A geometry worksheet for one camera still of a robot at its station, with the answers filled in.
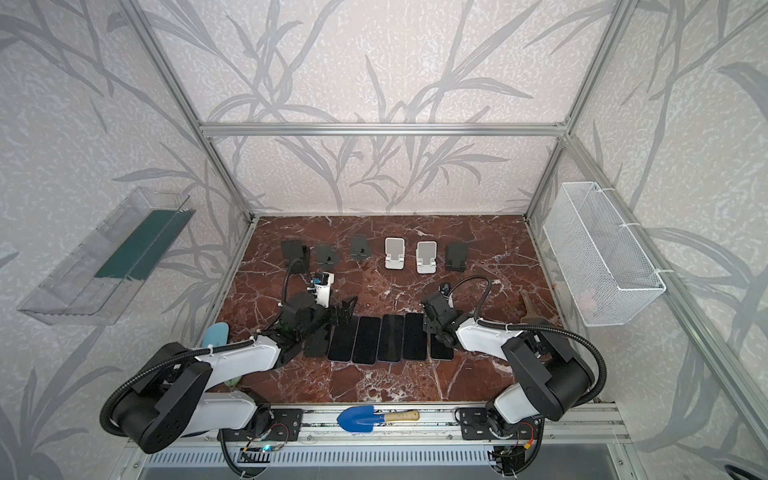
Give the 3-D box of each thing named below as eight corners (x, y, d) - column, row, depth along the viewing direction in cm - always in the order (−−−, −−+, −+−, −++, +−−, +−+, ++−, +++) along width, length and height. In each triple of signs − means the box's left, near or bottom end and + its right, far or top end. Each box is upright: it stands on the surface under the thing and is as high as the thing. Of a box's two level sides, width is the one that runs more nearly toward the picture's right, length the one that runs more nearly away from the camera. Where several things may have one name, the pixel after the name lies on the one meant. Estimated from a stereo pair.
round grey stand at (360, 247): (349, 260, 110) (347, 251, 105) (352, 244, 115) (350, 234, 110) (369, 260, 110) (368, 251, 105) (371, 244, 115) (370, 234, 110)
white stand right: (416, 274, 105) (417, 256, 97) (416, 259, 110) (417, 240, 102) (435, 274, 105) (438, 256, 97) (434, 259, 110) (437, 240, 102)
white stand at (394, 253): (384, 269, 106) (383, 255, 100) (385, 252, 111) (384, 237, 105) (404, 269, 106) (404, 255, 100) (404, 252, 111) (404, 237, 105)
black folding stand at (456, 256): (446, 272, 106) (448, 260, 101) (444, 255, 112) (446, 242, 106) (467, 272, 106) (470, 260, 101) (464, 255, 112) (467, 242, 106)
